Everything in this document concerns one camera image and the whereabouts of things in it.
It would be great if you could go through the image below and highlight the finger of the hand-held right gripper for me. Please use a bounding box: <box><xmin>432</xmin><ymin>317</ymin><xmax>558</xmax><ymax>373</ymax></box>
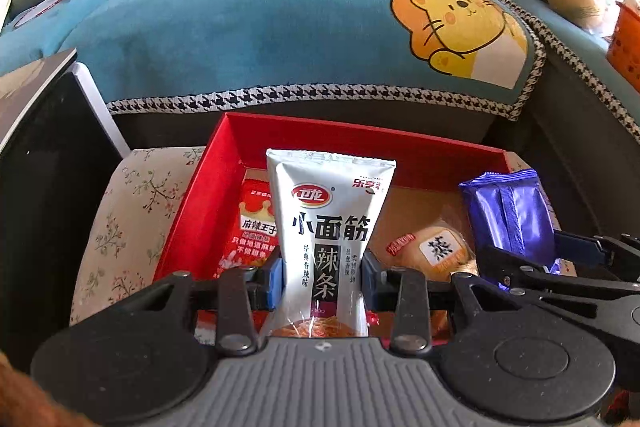
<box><xmin>550</xmin><ymin>231</ymin><xmax>640</xmax><ymax>280</ymax></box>
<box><xmin>477</xmin><ymin>246</ymin><xmax>640</xmax><ymax>308</ymax></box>

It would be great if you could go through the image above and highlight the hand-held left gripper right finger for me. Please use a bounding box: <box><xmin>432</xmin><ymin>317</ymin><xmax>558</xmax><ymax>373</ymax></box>
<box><xmin>361</xmin><ymin>252</ymin><xmax>506</xmax><ymax>354</ymax></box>

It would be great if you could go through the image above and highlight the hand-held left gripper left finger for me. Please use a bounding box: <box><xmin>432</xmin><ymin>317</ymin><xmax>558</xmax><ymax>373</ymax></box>
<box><xmin>115</xmin><ymin>257</ymin><xmax>286</xmax><ymax>355</ymax></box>

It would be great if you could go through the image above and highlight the red crown-print snack packet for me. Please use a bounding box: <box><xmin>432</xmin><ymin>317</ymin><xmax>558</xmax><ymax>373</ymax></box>
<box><xmin>217</xmin><ymin>179</ymin><xmax>281</xmax><ymax>280</ymax></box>

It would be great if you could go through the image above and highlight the clear-wrapped steamed cake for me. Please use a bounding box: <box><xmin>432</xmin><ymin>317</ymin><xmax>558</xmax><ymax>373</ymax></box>
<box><xmin>382</xmin><ymin>207</ymin><xmax>481</xmax><ymax>338</ymax></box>

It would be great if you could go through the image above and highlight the purple snack packet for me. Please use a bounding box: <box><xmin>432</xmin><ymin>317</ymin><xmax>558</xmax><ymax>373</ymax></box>
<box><xmin>459</xmin><ymin>169</ymin><xmax>563</xmax><ymax>275</ymax></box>

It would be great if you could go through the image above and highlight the white spicy strip packet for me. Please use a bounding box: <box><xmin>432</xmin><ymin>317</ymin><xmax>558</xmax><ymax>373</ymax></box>
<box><xmin>265</xmin><ymin>148</ymin><xmax>397</xmax><ymax>339</ymax></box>

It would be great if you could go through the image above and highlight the red cardboard box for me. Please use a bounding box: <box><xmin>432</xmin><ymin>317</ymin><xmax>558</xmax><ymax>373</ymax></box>
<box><xmin>152</xmin><ymin>112</ymin><xmax>533</xmax><ymax>343</ymax></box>

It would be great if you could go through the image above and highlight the grey-green sofa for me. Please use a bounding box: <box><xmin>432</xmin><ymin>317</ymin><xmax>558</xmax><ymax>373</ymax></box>
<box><xmin>0</xmin><ymin>0</ymin><xmax>640</xmax><ymax>258</ymax></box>

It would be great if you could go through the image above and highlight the blue houndstooth-trim sofa cover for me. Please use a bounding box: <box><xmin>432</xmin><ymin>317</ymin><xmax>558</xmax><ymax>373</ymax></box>
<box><xmin>445</xmin><ymin>0</ymin><xmax>640</xmax><ymax>142</ymax></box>

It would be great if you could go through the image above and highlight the orange plastic basket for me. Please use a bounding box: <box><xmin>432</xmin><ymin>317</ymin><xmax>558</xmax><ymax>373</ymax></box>
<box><xmin>606</xmin><ymin>1</ymin><xmax>640</xmax><ymax>92</ymax></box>

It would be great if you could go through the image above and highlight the black side cabinet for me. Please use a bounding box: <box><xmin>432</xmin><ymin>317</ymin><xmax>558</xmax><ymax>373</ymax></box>
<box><xmin>0</xmin><ymin>49</ymin><xmax>132</xmax><ymax>373</ymax></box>

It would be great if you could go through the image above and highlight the blue lion sofa cover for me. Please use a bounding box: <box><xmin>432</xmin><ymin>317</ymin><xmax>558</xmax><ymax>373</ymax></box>
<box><xmin>0</xmin><ymin>0</ymin><xmax>548</xmax><ymax>122</ymax></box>

